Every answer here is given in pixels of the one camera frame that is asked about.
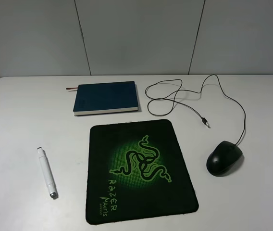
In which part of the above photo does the white marker pen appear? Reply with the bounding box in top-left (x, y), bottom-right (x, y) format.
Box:
top-left (37, 147), bottom-right (58, 199)

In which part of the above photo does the black mouse cable with USB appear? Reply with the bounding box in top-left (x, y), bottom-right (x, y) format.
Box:
top-left (145, 74), bottom-right (246, 146)

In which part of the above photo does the dark blue notebook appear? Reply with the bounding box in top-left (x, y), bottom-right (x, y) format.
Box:
top-left (66, 81), bottom-right (139, 116)

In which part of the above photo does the black green Razer mousepad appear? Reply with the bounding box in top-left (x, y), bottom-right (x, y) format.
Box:
top-left (86, 119), bottom-right (199, 225)

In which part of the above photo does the black computer mouse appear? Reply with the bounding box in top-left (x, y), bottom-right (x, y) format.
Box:
top-left (206, 141), bottom-right (243, 176)

